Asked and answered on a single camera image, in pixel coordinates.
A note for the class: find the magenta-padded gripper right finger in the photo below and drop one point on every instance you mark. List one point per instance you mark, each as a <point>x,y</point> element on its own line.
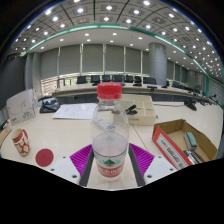
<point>144,159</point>

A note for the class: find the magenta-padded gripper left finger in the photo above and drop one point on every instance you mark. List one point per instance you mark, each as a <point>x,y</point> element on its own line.
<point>77,160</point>

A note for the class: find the clear red-capped water bottle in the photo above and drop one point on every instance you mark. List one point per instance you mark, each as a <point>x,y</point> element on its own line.
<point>110,133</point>

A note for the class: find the open brown red-labelled cardboard box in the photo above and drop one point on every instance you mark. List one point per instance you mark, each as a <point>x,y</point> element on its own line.
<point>170,146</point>

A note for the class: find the flat round red coaster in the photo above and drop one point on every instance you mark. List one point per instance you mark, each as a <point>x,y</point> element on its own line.
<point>44,157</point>

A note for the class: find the white open organizer box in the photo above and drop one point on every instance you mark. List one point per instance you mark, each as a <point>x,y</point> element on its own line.
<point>145,113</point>

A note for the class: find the white printed paper sheet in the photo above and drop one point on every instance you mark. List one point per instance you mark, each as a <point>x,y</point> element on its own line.
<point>75,111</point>

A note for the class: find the grey green eraser block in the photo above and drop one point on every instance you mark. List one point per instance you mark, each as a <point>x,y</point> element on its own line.
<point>190,140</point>

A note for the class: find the black clip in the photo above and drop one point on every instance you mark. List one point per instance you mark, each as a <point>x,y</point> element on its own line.
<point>131,109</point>

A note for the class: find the red and cream patterned mug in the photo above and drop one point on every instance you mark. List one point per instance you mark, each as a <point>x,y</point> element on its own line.
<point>21,142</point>

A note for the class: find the long curved conference desk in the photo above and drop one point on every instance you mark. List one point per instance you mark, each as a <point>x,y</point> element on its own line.
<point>76,90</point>

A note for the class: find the black desk microphone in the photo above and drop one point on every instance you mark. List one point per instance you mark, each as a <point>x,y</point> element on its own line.
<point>190,105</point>

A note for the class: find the white printed cardboard carton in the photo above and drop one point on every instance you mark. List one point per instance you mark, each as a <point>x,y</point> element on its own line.
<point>20,107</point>

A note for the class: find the row of black office chairs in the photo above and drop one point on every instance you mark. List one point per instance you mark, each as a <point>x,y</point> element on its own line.
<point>96,79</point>

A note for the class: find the group of ceiling lights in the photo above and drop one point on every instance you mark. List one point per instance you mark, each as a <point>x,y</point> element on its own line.
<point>109,7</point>

